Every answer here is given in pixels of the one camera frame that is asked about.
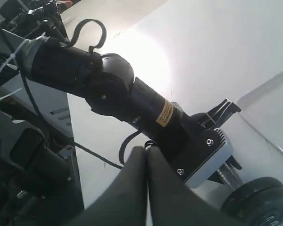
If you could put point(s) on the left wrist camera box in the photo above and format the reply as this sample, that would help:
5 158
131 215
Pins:
200 159

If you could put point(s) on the mounted black weight plate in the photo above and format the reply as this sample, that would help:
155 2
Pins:
235 200

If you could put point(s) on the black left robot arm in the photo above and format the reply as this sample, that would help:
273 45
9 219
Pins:
109 86

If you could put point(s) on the white rectangular tray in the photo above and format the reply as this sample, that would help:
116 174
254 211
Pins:
262 111

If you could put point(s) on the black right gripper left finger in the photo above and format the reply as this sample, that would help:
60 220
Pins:
124 203

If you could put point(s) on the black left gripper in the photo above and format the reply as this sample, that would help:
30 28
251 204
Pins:
183 129

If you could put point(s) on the chrome threaded dumbbell bar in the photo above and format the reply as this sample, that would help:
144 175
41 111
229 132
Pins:
230 177

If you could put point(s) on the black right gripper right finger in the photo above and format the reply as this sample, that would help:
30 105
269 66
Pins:
172 203

